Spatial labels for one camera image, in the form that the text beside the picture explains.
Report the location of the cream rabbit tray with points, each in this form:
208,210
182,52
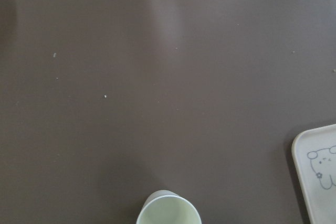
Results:
313,153

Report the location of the cream plastic cup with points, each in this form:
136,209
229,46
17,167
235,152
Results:
164,206

